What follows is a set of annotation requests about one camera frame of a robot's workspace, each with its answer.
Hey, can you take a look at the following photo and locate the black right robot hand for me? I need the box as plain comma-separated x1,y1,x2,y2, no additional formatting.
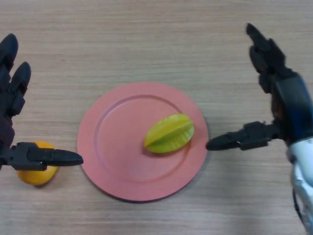
206,23,313,151

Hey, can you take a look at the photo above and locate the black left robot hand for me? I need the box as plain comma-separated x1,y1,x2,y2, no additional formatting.
0,33,84,171

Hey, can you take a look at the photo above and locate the yellow starfruit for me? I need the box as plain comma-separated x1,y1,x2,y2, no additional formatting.
143,113,195,154

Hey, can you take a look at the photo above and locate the pink round plate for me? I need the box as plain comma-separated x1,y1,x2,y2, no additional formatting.
76,82,209,203

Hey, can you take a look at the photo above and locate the orange round fruit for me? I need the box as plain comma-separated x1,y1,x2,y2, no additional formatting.
16,141,59,187

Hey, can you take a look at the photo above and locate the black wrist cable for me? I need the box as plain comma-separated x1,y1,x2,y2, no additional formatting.
291,188,309,225

